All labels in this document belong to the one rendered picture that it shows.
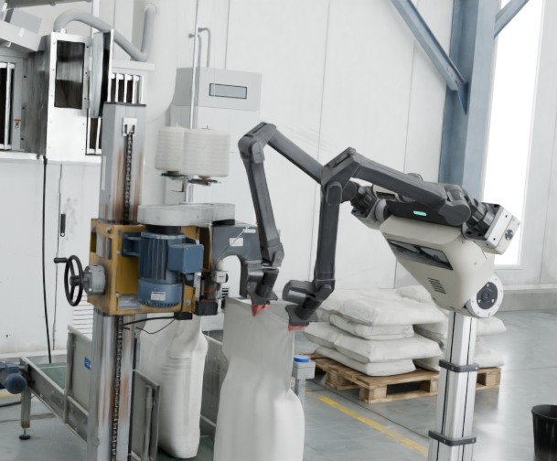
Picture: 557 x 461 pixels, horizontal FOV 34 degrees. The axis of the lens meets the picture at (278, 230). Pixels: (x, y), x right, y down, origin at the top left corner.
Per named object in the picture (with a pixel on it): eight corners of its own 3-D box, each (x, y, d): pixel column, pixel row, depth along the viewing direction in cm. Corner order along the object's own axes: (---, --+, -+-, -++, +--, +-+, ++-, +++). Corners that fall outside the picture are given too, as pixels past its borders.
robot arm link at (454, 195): (482, 212, 269) (476, 201, 273) (460, 194, 264) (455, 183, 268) (457, 231, 272) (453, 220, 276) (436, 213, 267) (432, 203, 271)
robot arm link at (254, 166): (263, 139, 297) (249, 135, 306) (248, 144, 294) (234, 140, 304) (288, 262, 310) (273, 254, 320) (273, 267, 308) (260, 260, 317)
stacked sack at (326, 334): (408, 346, 657) (410, 326, 656) (334, 353, 619) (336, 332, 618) (369, 333, 691) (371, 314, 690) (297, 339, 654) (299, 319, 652)
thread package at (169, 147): (199, 174, 335) (202, 127, 334) (163, 172, 328) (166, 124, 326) (182, 170, 348) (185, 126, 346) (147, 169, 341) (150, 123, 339)
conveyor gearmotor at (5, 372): (35, 397, 466) (36, 369, 465) (5, 400, 459) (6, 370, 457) (18, 381, 492) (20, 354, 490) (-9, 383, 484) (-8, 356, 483)
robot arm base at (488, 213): (484, 203, 280) (466, 237, 278) (468, 189, 276) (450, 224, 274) (505, 207, 273) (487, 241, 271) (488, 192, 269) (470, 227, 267)
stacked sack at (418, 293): (492, 318, 655) (494, 298, 653) (445, 321, 632) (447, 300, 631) (431, 301, 712) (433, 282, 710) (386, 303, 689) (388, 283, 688)
